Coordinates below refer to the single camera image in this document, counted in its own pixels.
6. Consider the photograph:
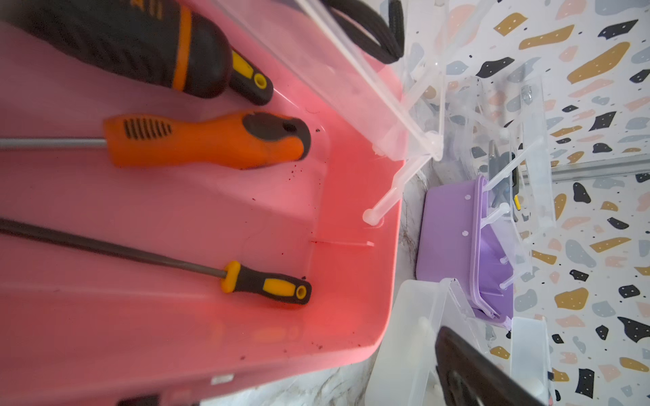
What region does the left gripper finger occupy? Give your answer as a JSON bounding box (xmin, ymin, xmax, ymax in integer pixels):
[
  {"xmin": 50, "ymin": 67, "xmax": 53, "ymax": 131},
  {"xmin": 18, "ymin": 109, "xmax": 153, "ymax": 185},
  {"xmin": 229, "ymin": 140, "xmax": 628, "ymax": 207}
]
[{"xmin": 435, "ymin": 326, "xmax": 541, "ymax": 406}]

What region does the white toolbox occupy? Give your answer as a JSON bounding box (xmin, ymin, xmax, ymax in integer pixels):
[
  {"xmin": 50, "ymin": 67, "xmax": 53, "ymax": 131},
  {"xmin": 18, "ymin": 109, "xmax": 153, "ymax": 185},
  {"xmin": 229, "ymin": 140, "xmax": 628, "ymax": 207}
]
[{"xmin": 365, "ymin": 278, "xmax": 555, "ymax": 405}]

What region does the pink toolbox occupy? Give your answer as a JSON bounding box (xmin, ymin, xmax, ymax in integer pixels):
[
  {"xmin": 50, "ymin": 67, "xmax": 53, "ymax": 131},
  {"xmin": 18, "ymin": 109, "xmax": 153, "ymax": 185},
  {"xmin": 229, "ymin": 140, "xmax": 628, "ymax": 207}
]
[{"xmin": 0, "ymin": 0, "xmax": 448, "ymax": 406}]

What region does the purple toolbox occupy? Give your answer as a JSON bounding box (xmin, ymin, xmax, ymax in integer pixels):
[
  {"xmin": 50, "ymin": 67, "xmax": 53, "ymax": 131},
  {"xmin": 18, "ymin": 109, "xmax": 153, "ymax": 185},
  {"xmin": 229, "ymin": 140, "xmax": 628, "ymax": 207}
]
[{"xmin": 416, "ymin": 78, "xmax": 556, "ymax": 328}]

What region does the small yellow black screwdriver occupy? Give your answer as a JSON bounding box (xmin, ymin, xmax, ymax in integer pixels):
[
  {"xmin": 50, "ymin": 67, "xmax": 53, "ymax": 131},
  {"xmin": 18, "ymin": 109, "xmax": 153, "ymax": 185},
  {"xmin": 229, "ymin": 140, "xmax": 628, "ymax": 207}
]
[{"xmin": 1, "ymin": 218, "xmax": 312, "ymax": 306}]

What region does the tool set in purple tray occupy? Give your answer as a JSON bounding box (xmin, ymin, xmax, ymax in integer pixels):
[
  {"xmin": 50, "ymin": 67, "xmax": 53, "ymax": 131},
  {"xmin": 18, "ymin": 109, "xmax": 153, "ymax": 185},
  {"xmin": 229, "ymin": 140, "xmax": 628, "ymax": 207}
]
[{"xmin": 486, "ymin": 140, "xmax": 523, "ymax": 211}]

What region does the yellow tape measure in pink box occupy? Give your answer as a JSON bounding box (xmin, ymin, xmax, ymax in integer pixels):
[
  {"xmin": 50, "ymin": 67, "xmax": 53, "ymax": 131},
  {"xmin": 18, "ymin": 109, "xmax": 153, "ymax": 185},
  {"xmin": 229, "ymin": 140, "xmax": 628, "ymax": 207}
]
[{"xmin": 322, "ymin": 0, "xmax": 405, "ymax": 64}]

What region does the black orange large screwdriver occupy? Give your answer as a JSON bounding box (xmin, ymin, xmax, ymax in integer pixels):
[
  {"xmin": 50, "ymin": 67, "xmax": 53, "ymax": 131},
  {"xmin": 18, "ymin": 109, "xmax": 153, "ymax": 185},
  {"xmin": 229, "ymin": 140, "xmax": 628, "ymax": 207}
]
[{"xmin": 1, "ymin": 0, "xmax": 233, "ymax": 99}]

